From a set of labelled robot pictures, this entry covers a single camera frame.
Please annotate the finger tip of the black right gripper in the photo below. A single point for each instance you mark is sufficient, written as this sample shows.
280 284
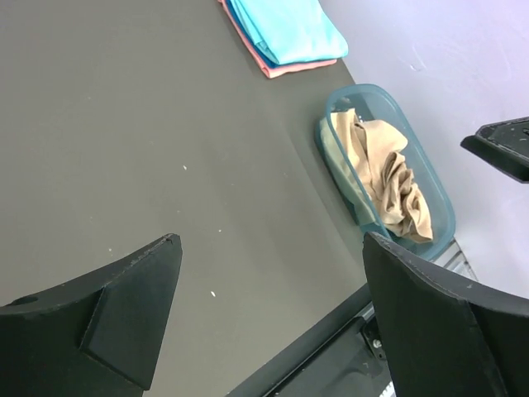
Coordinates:
503 145

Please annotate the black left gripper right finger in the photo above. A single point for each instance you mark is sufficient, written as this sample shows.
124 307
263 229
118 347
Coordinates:
444 334

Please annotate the beige t shirt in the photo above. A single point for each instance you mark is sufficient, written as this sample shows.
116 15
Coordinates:
366 160

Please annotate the folded pink t shirt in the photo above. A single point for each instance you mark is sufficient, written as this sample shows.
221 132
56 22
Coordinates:
267 66

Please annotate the teal plastic bin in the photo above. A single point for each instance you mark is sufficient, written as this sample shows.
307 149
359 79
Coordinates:
372 103

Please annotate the folded turquoise t shirt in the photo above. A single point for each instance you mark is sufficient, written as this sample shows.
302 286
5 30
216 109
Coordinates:
289 32

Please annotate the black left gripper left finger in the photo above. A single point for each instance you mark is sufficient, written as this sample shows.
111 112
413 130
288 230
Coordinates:
99 334

